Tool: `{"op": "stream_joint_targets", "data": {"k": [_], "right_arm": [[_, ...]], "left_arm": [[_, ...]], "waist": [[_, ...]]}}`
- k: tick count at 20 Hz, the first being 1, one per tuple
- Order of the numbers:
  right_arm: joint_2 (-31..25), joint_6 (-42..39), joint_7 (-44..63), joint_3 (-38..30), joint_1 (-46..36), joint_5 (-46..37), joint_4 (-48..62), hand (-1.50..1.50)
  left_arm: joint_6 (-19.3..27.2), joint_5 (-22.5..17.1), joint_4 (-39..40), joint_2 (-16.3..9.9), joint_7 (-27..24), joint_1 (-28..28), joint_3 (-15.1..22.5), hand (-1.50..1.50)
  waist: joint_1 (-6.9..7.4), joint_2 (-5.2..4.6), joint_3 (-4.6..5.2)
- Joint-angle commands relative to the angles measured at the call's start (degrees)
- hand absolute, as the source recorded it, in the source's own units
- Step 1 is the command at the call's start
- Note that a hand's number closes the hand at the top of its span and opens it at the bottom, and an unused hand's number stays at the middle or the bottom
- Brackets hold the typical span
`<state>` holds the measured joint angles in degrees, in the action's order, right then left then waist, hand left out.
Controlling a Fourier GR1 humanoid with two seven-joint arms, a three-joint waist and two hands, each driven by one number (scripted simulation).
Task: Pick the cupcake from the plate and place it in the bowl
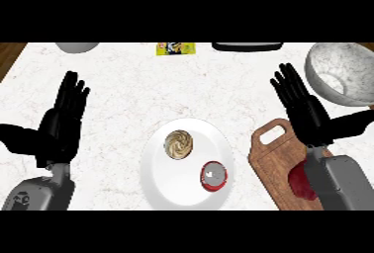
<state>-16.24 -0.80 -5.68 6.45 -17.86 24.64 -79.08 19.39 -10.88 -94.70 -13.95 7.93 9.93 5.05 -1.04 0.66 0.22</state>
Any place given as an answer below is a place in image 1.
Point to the beige frosted cupcake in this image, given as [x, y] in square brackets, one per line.
[179, 144]

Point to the yellow printed packet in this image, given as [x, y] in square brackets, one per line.
[175, 48]

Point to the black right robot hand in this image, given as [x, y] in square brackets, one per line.
[309, 115]

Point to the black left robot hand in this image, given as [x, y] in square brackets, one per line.
[61, 125]

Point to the brown wooden cutting board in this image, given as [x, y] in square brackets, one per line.
[275, 161]

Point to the red can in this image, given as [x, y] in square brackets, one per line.
[213, 175]

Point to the dark red vegetable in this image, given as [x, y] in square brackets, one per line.
[299, 184]

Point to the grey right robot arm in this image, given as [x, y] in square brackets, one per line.
[336, 183]

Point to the grey marbled bowl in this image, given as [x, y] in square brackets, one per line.
[343, 74]

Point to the pale grey round object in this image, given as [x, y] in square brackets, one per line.
[77, 47]

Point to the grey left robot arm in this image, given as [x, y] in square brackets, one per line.
[42, 191]

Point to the white plate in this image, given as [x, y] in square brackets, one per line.
[187, 164]

